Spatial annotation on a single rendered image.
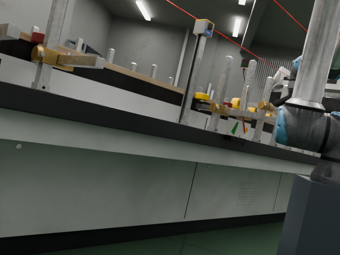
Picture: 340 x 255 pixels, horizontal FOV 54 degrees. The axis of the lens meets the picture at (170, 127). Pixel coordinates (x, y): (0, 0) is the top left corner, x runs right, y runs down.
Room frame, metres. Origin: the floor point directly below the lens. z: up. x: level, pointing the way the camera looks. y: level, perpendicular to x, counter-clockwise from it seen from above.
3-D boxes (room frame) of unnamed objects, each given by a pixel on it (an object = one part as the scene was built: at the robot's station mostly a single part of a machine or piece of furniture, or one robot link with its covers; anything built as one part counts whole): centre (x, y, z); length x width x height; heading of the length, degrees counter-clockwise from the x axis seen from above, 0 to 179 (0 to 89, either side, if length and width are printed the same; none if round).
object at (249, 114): (1.85, -0.29, 0.83); 0.44 x 0.03 x 0.04; 47
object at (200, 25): (1.66, -0.05, 1.18); 0.07 x 0.07 x 0.08; 47
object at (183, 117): (1.66, -0.05, 0.93); 0.05 x 0.05 x 0.45; 47
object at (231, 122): (1.99, -0.40, 0.75); 0.26 x 0.01 x 0.10; 137
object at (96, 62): (1.13, 0.40, 0.81); 0.44 x 0.03 x 0.04; 47
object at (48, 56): (1.14, 0.44, 0.81); 0.14 x 0.06 x 0.05; 137
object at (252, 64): (2.03, -0.40, 0.94); 0.04 x 0.04 x 0.48; 47
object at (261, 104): (2.23, -0.59, 0.95); 0.14 x 0.06 x 0.05; 137
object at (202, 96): (1.99, -0.15, 0.85); 0.08 x 0.08 x 0.11
